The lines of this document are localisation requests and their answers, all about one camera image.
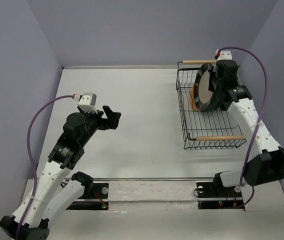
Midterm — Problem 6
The black wire dish rack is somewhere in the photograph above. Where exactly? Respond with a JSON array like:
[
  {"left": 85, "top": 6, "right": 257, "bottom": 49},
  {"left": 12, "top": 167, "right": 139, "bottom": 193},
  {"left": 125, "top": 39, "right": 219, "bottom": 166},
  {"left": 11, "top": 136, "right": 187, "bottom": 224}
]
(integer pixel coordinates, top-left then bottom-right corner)
[{"left": 175, "top": 61, "right": 246, "bottom": 150}]

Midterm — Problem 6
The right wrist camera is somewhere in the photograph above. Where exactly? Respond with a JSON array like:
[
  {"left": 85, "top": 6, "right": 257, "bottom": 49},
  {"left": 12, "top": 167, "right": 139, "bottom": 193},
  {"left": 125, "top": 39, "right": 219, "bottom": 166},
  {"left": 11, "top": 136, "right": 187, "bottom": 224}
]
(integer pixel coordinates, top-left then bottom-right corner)
[{"left": 214, "top": 49, "right": 233, "bottom": 61}]

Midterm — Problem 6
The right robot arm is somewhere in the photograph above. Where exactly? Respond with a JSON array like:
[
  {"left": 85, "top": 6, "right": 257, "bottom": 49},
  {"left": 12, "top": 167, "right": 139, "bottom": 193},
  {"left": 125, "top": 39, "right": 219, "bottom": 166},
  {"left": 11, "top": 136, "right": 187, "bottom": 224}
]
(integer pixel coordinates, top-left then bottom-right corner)
[{"left": 208, "top": 59, "right": 284, "bottom": 196}]

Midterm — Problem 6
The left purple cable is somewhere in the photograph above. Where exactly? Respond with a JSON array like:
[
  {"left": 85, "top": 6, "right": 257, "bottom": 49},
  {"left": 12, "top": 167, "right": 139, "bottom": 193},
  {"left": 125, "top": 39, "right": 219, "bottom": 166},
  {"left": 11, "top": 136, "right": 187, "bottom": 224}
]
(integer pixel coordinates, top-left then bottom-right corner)
[{"left": 15, "top": 93, "right": 80, "bottom": 240}]

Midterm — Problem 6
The dark striped plate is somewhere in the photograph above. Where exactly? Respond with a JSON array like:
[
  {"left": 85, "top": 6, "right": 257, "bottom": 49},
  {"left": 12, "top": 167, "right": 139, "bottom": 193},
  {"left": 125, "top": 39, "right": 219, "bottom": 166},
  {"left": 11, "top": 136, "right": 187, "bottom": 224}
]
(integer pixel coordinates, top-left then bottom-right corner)
[{"left": 193, "top": 62, "right": 220, "bottom": 112}]

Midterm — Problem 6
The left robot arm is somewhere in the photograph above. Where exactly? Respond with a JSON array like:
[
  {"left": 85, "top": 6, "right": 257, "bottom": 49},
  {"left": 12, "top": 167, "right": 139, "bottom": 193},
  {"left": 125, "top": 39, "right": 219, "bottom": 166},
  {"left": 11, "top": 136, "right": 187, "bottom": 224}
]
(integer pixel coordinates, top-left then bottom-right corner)
[{"left": 0, "top": 105, "right": 121, "bottom": 240}]

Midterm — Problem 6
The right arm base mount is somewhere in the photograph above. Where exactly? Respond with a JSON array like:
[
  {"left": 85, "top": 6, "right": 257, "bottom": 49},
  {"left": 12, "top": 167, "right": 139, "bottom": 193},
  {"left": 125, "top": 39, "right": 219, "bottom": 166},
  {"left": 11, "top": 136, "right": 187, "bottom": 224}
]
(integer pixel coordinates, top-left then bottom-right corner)
[{"left": 193, "top": 181, "right": 244, "bottom": 210}]

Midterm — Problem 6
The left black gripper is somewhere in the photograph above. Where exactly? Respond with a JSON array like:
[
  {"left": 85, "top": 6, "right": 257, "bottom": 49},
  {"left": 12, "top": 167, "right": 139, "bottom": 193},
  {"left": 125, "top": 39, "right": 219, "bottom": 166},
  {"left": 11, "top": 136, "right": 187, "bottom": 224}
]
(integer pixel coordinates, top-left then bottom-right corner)
[{"left": 79, "top": 105, "right": 121, "bottom": 146}]

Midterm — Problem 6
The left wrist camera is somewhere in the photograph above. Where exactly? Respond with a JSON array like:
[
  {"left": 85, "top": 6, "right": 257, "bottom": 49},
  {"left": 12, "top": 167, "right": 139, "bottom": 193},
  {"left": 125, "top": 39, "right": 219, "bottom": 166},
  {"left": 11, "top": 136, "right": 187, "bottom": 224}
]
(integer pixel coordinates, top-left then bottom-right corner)
[{"left": 77, "top": 92, "right": 98, "bottom": 114}]

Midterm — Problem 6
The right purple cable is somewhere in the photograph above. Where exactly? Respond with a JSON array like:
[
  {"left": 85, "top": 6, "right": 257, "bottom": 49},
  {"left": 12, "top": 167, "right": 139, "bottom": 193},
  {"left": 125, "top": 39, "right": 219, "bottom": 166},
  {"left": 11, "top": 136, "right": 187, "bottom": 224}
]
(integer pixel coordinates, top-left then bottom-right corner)
[{"left": 239, "top": 46, "right": 269, "bottom": 207}]

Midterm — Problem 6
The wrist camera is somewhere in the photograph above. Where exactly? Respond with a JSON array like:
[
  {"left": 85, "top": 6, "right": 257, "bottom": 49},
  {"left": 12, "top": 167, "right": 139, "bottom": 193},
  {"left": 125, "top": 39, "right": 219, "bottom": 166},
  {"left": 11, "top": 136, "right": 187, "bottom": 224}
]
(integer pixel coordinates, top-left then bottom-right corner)
[
  {"left": 77, "top": 92, "right": 98, "bottom": 114},
  {"left": 214, "top": 49, "right": 233, "bottom": 61}
]

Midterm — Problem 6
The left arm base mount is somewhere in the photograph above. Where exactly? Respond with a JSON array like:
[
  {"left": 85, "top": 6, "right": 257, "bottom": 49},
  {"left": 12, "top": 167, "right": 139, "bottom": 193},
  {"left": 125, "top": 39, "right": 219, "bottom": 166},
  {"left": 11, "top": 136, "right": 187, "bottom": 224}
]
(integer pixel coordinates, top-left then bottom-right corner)
[{"left": 67, "top": 182, "right": 109, "bottom": 211}]

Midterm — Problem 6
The woven bamboo plate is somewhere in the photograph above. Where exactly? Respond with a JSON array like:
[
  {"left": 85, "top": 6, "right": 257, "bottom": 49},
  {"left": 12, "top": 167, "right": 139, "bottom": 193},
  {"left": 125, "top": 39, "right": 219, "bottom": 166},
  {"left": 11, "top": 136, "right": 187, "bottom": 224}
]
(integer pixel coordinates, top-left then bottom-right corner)
[{"left": 189, "top": 83, "right": 199, "bottom": 111}]

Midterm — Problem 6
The purple cable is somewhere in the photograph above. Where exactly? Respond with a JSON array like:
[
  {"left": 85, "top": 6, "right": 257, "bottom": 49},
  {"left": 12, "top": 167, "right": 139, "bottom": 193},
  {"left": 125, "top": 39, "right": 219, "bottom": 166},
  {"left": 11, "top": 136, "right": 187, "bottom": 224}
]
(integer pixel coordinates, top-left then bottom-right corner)
[
  {"left": 15, "top": 93, "right": 80, "bottom": 240},
  {"left": 239, "top": 46, "right": 269, "bottom": 207}
]

